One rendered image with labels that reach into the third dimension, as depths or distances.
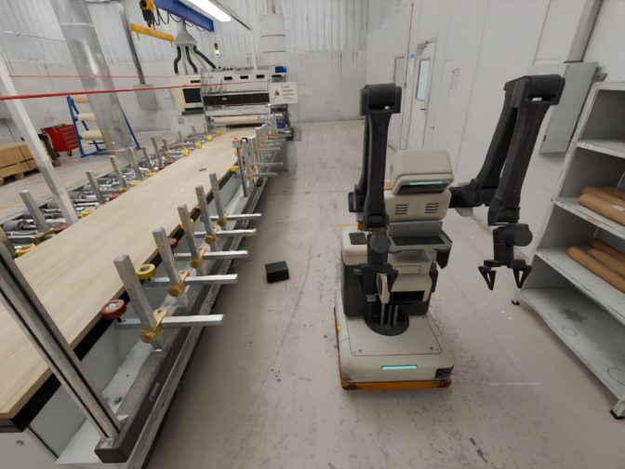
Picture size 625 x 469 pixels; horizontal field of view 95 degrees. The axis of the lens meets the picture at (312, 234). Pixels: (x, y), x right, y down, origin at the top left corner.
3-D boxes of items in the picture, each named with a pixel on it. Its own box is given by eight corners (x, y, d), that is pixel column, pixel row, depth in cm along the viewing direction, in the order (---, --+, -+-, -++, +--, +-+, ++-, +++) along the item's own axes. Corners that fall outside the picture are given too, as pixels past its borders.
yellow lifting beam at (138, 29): (175, 46, 691) (171, 29, 676) (138, 36, 541) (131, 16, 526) (171, 46, 691) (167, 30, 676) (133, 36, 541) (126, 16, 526)
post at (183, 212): (207, 280, 165) (186, 203, 142) (206, 284, 162) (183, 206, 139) (202, 280, 165) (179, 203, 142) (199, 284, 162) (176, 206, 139)
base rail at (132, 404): (281, 141, 538) (280, 136, 533) (127, 462, 89) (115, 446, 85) (276, 142, 538) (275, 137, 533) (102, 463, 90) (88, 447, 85)
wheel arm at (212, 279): (238, 280, 139) (236, 274, 137) (236, 285, 136) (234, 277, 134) (150, 284, 140) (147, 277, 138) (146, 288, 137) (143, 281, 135)
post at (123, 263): (168, 349, 120) (127, 252, 97) (165, 356, 117) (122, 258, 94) (160, 350, 120) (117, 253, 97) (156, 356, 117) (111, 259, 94)
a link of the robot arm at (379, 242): (386, 213, 99) (361, 215, 99) (395, 213, 88) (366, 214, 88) (388, 247, 100) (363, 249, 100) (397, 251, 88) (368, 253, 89)
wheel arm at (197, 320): (225, 321, 118) (222, 313, 116) (222, 328, 115) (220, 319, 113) (121, 325, 119) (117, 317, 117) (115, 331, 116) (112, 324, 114)
